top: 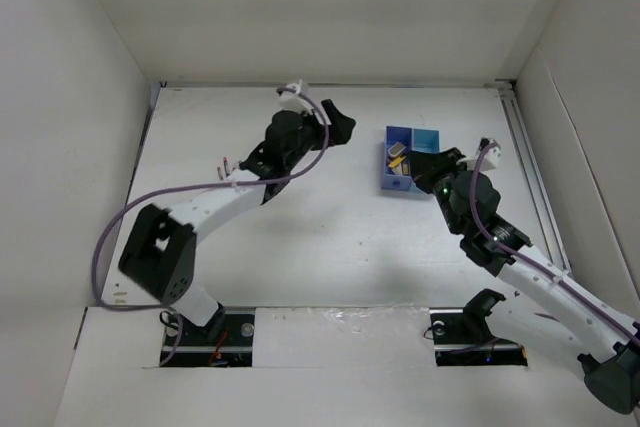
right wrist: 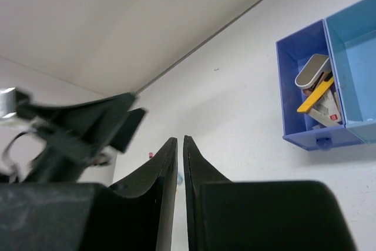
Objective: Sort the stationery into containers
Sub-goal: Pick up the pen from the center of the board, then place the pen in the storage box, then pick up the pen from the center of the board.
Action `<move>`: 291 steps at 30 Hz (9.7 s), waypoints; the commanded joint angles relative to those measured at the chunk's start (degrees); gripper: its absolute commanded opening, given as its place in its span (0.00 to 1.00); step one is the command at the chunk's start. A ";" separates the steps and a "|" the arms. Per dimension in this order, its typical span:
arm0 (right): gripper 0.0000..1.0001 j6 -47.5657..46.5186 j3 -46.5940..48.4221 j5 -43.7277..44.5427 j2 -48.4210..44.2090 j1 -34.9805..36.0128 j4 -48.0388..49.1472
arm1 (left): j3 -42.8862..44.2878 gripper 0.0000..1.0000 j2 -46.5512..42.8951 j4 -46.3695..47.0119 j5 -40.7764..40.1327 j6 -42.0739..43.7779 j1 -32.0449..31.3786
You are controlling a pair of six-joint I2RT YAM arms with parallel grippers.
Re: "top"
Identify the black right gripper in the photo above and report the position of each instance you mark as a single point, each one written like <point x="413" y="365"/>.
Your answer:
<point x="425" y="167"/>

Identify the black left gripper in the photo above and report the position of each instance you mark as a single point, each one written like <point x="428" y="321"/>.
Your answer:
<point x="340" y="127"/>

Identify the yellow black utility knife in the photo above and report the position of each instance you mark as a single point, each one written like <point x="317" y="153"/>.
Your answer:
<point x="396" y="162"/>

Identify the pink eraser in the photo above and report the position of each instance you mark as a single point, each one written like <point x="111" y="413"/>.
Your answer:
<point x="396" y="150"/>

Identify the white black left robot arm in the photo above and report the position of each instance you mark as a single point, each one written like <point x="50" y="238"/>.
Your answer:
<point x="160" y="252"/>

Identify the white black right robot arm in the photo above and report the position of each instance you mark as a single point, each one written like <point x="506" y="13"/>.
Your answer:
<point x="549" y="312"/>

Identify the light blue storage bin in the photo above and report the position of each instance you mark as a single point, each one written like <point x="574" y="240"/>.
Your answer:
<point x="423" y="141"/>

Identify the purple blue storage bin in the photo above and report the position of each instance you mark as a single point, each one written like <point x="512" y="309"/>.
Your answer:
<point x="390" y="181"/>

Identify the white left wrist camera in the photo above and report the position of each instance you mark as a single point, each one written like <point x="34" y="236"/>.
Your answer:
<point x="292" y="97"/>

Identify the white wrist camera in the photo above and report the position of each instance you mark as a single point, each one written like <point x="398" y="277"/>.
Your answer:
<point x="292" y="97"/>
<point x="487" y="156"/>

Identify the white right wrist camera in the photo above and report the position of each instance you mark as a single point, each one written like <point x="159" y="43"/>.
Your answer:
<point x="487" y="156"/>

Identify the aluminium rail right edge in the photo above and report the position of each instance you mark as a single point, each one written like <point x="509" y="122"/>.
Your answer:
<point x="551" y="239"/>

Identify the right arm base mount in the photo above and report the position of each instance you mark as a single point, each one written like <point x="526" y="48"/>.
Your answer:
<point x="461" y="336"/>

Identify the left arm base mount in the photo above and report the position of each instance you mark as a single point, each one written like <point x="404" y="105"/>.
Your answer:
<point x="227" y="343"/>

